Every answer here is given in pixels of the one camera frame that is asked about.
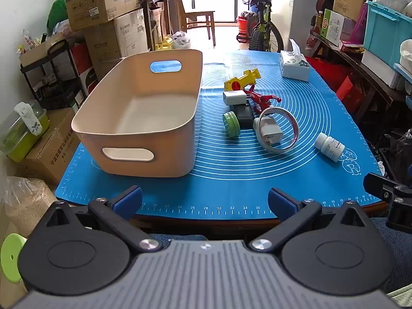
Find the open cardboard box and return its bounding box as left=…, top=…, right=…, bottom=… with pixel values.
left=19, top=32, right=65, bottom=68

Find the black rectangular box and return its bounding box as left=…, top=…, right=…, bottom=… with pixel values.
left=233, top=103, right=256, bottom=128

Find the red box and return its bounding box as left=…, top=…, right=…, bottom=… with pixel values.
left=71, top=43, right=99, bottom=94

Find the black rack cart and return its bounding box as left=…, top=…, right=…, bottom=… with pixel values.
left=20, top=39, right=89, bottom=110

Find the green bag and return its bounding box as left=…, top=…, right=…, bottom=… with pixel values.
left=47, top=0, right=70, bottom=36

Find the dark wooden side table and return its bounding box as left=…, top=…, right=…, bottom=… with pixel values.
left=311, top=30, right=412, bottom=123

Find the green and black bicycle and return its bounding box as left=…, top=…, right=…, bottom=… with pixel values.
left=225, top=0, right=285, bottom=54

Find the white foam box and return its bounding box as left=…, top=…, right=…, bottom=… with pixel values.
left=361, top=49, right=401, bottom=88

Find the taped brown cardboard box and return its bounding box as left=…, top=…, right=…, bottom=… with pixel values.
left=14, top=108, right=81, bottom=185

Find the person's right leg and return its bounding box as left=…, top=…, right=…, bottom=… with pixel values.
left=368, top=217, right=412, bottom=293

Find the beige plastic basket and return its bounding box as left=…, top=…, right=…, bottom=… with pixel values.
left=71, top=49, right=204, bottom=178

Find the tape roll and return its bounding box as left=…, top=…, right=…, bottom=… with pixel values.
left=259, top=107, right=299, bottom=153

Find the black crate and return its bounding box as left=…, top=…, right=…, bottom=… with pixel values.
left=375, top=129, right=412, bottom=181

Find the red bucket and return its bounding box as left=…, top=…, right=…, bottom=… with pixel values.
left=236, top=16, right=255, bottom=42

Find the green round tin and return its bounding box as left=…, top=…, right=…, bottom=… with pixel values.
left=223, top=111, right=241, bottom=137

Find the wooden chair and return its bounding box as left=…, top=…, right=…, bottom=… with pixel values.
left=174, top=0, right=216, bottom=47

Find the teal storage bin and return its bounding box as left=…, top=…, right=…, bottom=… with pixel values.
left=363, top=1, right=412, bottom=68

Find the yellow toy launcher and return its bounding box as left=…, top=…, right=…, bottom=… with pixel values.
left=224, top=69, right=260, bottom=91

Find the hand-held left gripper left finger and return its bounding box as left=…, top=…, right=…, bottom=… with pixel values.
left=44, top=186, right=163, bottom=253

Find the green lidded container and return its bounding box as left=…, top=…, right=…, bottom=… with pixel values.
left=0, top=101, right=50, bottom=163

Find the tissue box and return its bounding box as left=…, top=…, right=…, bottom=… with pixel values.
left=279, top=39, right=311, bottom=82

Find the white pill bottle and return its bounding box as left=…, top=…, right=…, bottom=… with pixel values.
left=314, top=132, right=346, bottom=162

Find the red plastic toy piece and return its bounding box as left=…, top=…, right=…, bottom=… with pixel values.
left=245, top=90, right=282, bottom=114

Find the clear bag of grain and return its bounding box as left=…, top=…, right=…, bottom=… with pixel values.
left=0, top=176, right=58, bottom=237

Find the white plug charger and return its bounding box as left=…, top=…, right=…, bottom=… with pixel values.
left=253, top=116, right=284, bottom=147

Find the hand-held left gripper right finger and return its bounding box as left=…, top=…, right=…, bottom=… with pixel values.
left=248, top=187, right=371, bottom=252

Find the white power adapter block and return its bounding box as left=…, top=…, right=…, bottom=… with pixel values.
left=223, top=91, right=247, bottom=106

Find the yellow jug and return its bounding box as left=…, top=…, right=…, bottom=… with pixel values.
left=155, top=36, right=174, bottom=51

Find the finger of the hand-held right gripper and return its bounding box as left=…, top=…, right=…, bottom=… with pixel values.
left=363, top=173, right=412, bottom=232

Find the blue silicone mat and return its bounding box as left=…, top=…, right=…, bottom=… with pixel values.
left=55, top=50, right=387, bottom=221

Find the green and white carton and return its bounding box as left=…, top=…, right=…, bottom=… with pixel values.
left=322, top=9, right=356, bottom=47

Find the red bag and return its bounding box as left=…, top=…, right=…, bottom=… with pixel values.
left=336, top=75, right=366, bottom=113

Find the white chest freezer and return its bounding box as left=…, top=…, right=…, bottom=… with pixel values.
left=270, top=0, right=322, bottom=54

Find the white knotted plastic bag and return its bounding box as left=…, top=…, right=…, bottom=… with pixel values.
left=170, top=31, right=192, bottom=49

